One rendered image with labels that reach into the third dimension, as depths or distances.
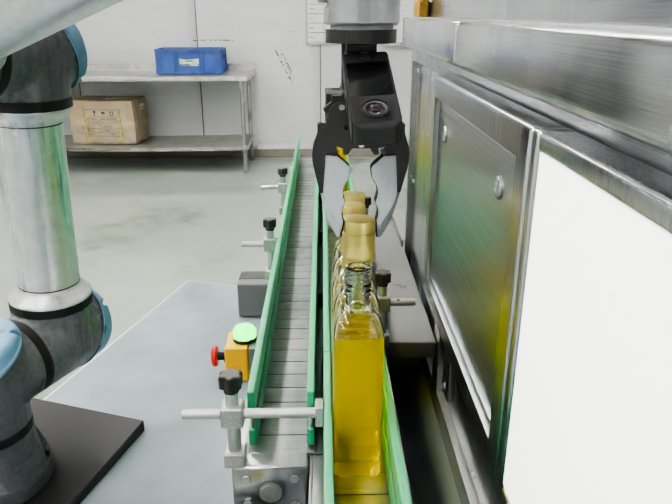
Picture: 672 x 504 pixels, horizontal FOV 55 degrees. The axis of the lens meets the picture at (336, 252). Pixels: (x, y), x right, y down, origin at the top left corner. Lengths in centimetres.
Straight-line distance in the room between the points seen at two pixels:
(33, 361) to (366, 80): 61
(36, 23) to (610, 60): 51
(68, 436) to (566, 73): 92
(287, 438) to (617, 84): 62
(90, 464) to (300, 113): 584
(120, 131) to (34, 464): 545
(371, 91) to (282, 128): 613
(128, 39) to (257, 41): 125
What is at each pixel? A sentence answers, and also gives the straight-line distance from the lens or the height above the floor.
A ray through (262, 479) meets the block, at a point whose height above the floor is 87.
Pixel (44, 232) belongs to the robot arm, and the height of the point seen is 112.
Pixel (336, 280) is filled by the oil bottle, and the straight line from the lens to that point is 82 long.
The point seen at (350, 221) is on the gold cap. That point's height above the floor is 120.
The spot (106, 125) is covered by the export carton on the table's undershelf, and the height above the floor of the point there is 43.
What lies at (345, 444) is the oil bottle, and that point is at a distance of 79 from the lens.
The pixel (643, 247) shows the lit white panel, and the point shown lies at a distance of 36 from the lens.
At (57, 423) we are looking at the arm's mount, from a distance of 118.
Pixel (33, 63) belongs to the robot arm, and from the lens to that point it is 90.
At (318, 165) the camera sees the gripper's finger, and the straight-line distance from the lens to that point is 67.
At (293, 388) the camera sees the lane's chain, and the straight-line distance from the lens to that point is 98.
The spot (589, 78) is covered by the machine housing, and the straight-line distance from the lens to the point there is 45.
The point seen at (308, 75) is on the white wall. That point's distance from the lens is 666.
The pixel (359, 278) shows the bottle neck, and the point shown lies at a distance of 70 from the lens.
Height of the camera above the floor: 140
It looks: 20 degrees down
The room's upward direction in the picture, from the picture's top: straight up
